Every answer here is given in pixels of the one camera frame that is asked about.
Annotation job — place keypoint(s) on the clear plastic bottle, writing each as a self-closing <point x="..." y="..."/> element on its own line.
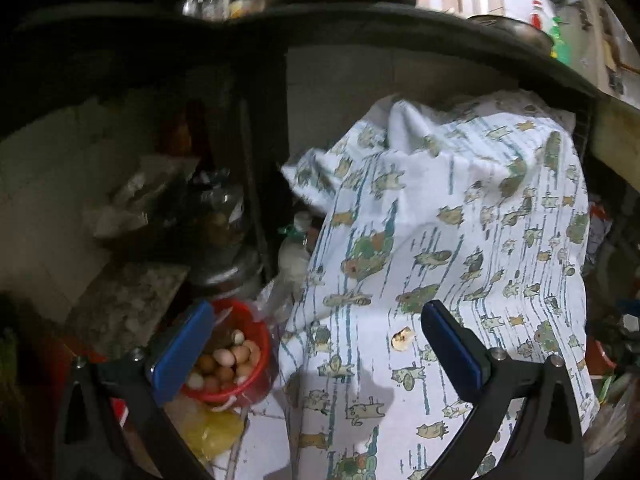
<point x="294" y="260"/>

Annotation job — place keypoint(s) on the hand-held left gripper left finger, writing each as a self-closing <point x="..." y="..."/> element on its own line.
<point x="182" y="350"/>

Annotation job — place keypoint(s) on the grey stone slab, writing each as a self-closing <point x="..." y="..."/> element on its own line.
<point x="125" y="305"/>

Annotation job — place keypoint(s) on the small brown scrap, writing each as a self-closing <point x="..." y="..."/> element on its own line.
<point x="403" y="338"/>

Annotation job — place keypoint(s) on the dark glass jar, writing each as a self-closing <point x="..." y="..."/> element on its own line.
<point x="225" y="240"/>

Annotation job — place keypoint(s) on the black shelf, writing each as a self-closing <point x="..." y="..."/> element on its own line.
<point x="150" y="50"/>

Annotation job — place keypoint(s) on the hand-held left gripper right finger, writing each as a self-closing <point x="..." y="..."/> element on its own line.
<point x="452" y="355"/>

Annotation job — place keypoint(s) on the red bucket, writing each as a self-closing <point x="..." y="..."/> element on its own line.
<point x="260" y="332"/>

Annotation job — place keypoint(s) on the red capped bottle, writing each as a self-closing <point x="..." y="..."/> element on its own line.
<point x="537" y="15"/>

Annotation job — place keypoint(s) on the pile of eggs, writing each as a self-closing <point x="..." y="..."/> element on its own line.
<point x="225" y="357"/>

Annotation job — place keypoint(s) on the metal bowl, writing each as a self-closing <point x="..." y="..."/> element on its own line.
<point x="510" y="30"/>

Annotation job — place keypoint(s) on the clear plastic bag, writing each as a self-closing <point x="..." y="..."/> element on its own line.
<point x="140" y="195"/>

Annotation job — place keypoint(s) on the printed cloth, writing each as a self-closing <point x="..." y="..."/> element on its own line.
<point x="450" y="185"/>

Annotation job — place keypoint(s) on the yellow plastic bag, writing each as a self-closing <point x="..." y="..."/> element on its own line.
<point x="215" y="430"/>

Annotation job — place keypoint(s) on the green bottle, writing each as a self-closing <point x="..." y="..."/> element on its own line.
<point x="561" y="42"/>

